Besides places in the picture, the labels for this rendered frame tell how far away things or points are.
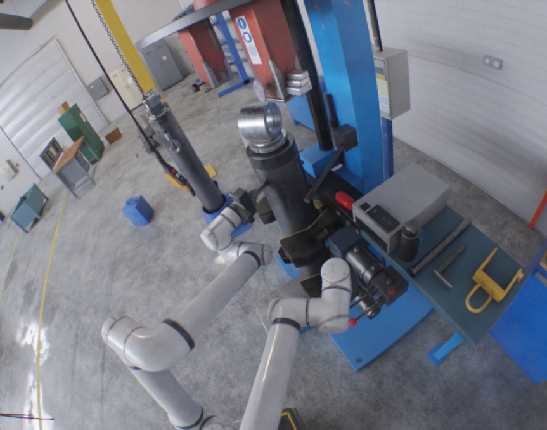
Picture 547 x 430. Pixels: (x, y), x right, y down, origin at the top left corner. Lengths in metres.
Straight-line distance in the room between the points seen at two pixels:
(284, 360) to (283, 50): 0.84
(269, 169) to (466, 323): 0.98
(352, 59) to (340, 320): 0.94
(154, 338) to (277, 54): 0.83
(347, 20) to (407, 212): 0.79
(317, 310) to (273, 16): 0.83
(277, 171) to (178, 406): 1.00
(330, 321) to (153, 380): 0.59
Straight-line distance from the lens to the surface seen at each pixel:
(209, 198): 2.63
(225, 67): 1.14
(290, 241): 1.34
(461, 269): 1.18
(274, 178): 1.12
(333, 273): 0.80
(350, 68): 1.14
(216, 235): 1.03
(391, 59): 1.59
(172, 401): 1.06
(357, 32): 1.15
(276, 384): 0.69
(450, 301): 1.10
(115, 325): 0.84
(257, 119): 1.01
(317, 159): 1.45
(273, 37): 0.79
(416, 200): 1.18
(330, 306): 0.77
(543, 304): 1.74
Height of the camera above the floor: 2.04
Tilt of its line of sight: 45 degrees down
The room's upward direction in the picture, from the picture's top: 25 degrees counter-clockwise
